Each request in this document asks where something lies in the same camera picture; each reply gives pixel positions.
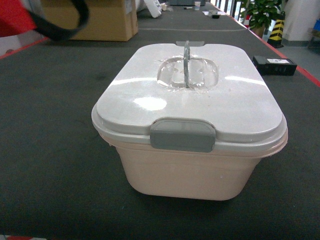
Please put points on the grey white box lid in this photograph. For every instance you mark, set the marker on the grey white box lid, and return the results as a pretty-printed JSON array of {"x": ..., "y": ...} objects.
[{"x": 225, "y": 106}]

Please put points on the pink plastic storage box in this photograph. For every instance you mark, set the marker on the pink plastic storage box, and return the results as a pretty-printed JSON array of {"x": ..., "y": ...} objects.
[{"x": 217, "y": 175}]

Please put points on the large cardboard box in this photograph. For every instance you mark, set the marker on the large cardboard box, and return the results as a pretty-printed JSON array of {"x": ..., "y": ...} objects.
[{"x": 109, "y": 20}]

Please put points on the black electronic device box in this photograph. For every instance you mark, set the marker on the black electronic device box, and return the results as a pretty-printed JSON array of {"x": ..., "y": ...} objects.
[{"x": 274, "y": 66}]

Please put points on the small black tape item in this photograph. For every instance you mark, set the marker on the small black tape item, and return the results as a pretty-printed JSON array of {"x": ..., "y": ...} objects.
[{"x": 215, "y": 14}]

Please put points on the white paper cup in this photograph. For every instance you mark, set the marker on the white paper cup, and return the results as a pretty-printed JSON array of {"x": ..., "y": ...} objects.
[{"x": 197, "y": 5}]

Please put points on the yellow black traffic cone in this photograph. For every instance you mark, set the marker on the yellow black traffic cone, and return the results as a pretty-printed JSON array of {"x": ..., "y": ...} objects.
[{"x": 276, "y": 36}]

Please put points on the green potted plant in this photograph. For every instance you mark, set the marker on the green potted plant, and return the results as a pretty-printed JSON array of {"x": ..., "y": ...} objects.
[{"x": 261, "y": 13}]

